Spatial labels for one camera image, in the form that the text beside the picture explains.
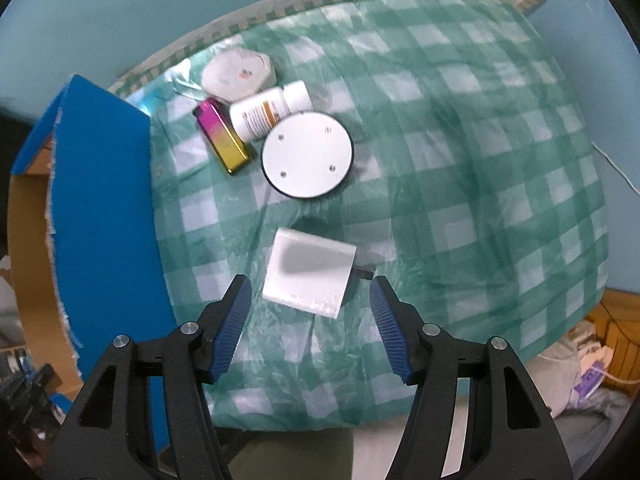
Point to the white pill bottle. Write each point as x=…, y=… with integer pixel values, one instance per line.
x=260, y=112

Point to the pink and gold lighter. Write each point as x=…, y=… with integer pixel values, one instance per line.
x=222, y=137

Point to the white hexagonal box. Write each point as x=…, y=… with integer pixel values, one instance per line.
x=230, y=72

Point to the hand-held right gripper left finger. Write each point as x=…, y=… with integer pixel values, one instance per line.
x=230, y=325

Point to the blue cardboard box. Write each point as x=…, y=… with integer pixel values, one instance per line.
x=100, y=210

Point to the grey fabric heap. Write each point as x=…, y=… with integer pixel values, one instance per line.
x=590, y=435

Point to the orange wooden crate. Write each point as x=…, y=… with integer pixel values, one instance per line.
x=617, y=320

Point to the small-check green cloth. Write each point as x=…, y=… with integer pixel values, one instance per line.
x=250, y=22

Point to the white square power adapter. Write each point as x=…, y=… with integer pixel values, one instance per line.
x=310, y=270

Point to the round white disc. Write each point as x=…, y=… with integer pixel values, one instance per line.
x=305, y=152

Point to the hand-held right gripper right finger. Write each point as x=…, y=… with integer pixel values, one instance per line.
x=390, y=325

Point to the green checkered plastic tablecloth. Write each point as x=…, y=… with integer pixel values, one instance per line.
x=450, y=185

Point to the person's olive trousers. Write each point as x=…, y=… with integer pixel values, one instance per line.
x=290, y=455

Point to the clear plastic wrapper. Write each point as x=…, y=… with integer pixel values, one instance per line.
x=185, y=85

